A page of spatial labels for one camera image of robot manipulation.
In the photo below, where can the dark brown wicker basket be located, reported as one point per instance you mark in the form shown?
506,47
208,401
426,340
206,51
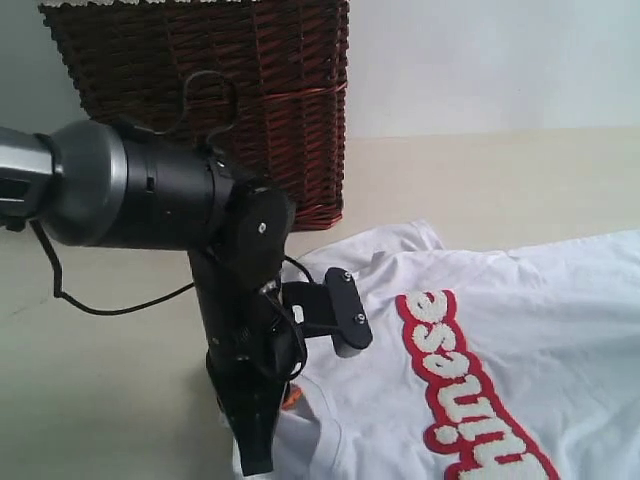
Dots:
265,81

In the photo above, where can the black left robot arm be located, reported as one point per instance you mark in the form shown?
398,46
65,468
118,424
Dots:
96,185

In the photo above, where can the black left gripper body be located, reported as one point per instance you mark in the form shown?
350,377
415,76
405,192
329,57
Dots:
256,347

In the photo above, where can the white t-shirt with red print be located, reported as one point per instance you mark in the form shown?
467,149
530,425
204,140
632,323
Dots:
508,364

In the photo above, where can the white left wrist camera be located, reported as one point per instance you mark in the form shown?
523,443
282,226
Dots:
353,333

